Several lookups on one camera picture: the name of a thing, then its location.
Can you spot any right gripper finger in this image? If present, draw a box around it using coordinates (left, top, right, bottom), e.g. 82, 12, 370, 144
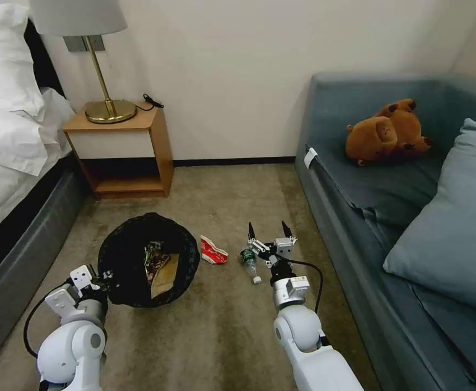
245, 222, 269, 256
281, 220, 298, 245

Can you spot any trash bin with black bag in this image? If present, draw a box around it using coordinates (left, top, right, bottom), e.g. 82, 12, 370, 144
98, 212, 200, 310

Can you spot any clear plastic bottle green label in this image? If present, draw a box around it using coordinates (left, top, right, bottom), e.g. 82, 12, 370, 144
239, 245, 262, 285

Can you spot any red and white crumpled carton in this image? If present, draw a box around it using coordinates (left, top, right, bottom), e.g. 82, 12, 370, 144
199, 234, 230, 266

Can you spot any dark crumpled snack wrapper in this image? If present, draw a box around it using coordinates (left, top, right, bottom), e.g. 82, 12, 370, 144
141, 241, 174, 282

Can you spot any brown paper scrap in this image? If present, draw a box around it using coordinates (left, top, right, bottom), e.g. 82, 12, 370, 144
151, 254, 180, 299

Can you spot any blue-grey sofa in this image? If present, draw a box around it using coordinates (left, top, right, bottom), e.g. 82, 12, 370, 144
294, 72, 476, 391

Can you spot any black baseboard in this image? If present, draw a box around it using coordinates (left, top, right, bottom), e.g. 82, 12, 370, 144
172, 156, 300, 167

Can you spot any grey bed base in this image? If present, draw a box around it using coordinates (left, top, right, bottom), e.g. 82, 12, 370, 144
0, 156, 87, 379

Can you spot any white duvet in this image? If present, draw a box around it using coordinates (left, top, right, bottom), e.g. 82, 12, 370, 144
0, 86, 77, 242

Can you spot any wooden bedside table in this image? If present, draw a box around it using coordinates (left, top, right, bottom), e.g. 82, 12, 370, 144
62, 107, 175, 200

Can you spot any brown plush toy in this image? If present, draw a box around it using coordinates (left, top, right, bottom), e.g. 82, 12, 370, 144
345, 98, 435, 167

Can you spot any blue cushion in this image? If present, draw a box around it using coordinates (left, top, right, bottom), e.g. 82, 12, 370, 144
382, 117, 476, 319

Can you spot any brass lamp with white shade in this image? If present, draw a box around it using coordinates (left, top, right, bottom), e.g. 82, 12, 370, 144
30, 0, 138, 124

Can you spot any white pillow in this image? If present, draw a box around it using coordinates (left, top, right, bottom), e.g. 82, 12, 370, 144
0, 7, 46, 176

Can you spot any black headboard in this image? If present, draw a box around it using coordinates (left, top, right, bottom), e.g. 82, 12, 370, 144
23, 17, 66, 98

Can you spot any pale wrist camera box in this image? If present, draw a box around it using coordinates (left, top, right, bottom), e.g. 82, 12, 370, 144
275, 237, 297, 258
69, 264, 100, 291

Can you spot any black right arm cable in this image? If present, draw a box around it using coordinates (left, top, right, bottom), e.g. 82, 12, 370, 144
286, 260, 325, 315

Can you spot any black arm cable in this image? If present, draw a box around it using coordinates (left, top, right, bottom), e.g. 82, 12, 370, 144
286, 260, 325, 315
23, 278, 72, 360

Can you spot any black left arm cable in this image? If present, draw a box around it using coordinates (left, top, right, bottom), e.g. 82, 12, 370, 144
23, 278, 72, 360

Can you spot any thin black cable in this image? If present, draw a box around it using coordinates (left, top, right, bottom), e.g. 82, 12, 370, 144
135, 93, 165, 112

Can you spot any grey wall switch panel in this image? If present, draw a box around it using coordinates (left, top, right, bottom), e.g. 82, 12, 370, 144
63, 35, 106, 53

